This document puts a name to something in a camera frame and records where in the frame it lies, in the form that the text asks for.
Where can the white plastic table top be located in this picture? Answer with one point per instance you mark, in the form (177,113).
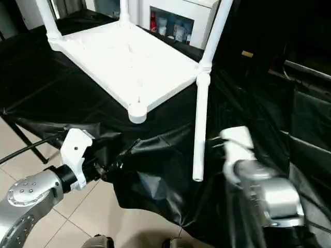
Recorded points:
(129,62)

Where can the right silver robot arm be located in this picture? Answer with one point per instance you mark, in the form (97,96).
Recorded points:
(269,191)

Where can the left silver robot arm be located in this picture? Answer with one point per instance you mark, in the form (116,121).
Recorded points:
(26,201)

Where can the small red bottle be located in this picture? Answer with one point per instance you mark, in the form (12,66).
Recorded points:
(153,20)

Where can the black plastic mat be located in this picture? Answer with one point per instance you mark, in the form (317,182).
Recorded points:
(258,129)

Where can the white glass-door cabinet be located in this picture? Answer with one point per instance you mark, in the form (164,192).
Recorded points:
(170,13)

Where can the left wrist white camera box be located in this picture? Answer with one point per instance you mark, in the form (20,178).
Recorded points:
(76,152)

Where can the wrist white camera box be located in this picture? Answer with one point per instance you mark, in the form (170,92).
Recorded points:
(76,152)
(237,147)

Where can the black metal table frame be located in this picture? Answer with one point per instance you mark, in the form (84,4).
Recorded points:
(23,137)

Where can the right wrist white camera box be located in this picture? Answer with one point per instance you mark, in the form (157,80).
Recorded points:
(237,147)

